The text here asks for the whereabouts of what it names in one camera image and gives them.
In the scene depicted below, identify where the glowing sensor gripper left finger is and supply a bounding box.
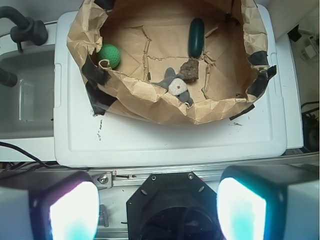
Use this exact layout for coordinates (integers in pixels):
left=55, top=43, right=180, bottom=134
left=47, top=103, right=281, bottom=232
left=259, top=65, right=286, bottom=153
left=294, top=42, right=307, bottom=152
left=0, top=170, right=100, bottom=240

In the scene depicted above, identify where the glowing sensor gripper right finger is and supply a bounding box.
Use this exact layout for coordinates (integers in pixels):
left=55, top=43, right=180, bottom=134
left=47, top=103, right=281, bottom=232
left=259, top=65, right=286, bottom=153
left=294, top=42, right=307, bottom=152
left=216, top=164, right=320, bottom=240

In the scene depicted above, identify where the green dimpled ball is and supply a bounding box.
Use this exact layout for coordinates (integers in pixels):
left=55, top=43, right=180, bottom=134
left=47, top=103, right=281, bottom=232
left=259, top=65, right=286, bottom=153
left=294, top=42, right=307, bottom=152
left=97, top=43, right=121, bottom=69

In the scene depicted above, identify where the white plastic bin lid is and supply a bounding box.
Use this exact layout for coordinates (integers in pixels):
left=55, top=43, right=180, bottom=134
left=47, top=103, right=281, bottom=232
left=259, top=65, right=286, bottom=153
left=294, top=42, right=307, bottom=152
left=53, top=12, right=287, bottom=168

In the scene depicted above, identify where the grey plush toy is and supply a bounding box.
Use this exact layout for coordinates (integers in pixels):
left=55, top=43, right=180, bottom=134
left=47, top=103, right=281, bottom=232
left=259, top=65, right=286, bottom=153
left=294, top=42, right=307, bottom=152
left=153, top=67, right=194, bottom=107

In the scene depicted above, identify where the brown rock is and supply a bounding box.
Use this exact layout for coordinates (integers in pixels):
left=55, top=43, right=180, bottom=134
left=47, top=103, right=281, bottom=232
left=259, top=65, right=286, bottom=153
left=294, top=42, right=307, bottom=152
left=180, top=58, right=199, bottom=83

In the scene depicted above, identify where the black faucet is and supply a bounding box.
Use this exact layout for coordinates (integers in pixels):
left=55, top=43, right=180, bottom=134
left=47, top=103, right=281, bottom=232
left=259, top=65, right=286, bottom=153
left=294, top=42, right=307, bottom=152
left=0, top=6, right=49, bottom=53

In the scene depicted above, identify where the dark green oblong object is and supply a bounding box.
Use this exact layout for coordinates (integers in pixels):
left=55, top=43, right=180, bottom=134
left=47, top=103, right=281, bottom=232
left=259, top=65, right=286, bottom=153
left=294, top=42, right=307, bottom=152
left=188, top=18, right=205, bottom=59

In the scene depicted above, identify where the crumpled brown paper bag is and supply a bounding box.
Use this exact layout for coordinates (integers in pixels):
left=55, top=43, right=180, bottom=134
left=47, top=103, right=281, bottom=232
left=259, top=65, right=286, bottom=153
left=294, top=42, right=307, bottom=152
left=67, top=0, right=277, bottom=125

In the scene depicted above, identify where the black cable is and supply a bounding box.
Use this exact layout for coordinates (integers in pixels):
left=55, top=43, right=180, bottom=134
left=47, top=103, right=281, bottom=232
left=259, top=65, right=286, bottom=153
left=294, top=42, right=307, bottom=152
left=0, top=141, right=73, bottom=173

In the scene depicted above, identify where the aluminium rail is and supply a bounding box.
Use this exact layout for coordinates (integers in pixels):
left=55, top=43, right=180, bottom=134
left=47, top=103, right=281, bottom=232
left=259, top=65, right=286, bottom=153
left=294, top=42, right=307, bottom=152
left=88, top=152, right=320, bottom=189

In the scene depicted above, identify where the black octagonal mount plate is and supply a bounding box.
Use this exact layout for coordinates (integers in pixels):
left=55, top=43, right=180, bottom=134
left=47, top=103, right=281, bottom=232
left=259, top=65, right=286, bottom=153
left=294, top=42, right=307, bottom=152
left=126, top=172, right=224, bottom=240

